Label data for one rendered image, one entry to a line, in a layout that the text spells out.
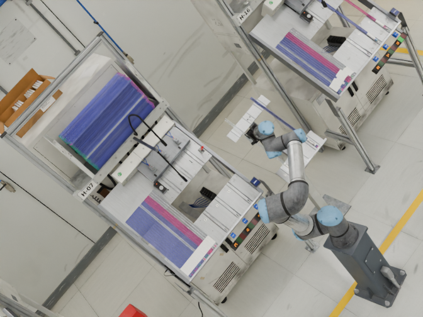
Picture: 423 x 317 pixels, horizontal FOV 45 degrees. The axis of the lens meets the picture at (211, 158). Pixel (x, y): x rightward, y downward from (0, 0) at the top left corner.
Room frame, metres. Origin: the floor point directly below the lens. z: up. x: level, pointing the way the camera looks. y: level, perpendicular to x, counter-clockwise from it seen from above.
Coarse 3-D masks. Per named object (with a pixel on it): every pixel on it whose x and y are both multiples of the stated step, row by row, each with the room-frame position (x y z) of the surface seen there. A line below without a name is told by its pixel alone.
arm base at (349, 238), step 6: (348, 222) 1.77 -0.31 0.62; (348, 228) 1.72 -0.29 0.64; (354, 228) 1.75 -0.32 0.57; (342, 234) 1.71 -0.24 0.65; (348, 234) 1.71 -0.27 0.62; (354, 234) 1.71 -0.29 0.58; (330, 240) 1.79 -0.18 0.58; (336, 240) 1.74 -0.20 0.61; (342, 240) 1.71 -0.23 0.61; (348, 240) 1.70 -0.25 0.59; (354, 240) 1.69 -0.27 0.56; (336, 246) 1.74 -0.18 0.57; (342, 246) 1.71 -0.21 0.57; (348, 246) 1.70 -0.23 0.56
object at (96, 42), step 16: (96, 48) 2.76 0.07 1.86; (80, 64) 2.73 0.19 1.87; (128, 64) 2.71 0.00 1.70; (64, 80) 2.71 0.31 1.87; (144, 80) 2.71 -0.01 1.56; (48, 96) 2.68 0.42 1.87; (32, 112) 2.65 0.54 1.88; (16, 128) 2.63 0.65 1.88; (80, 176) 2.69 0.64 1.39; (80, 192) 2.58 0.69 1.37; (208, 192) 2.66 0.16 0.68; (192, 208) 2.67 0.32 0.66
